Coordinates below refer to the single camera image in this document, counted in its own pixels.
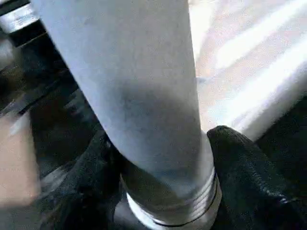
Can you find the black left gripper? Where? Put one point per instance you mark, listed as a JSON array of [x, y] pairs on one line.
[[41, 67]]

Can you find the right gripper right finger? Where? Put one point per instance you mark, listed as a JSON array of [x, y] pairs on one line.
[[259, 187]]

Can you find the white plastic table top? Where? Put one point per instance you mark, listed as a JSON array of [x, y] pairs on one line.
[[249, 62]]

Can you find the white plastic table leg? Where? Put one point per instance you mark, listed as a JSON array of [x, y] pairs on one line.
[[139, 96]]

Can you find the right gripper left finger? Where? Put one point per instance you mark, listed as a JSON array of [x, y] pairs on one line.
[[86, 191]]

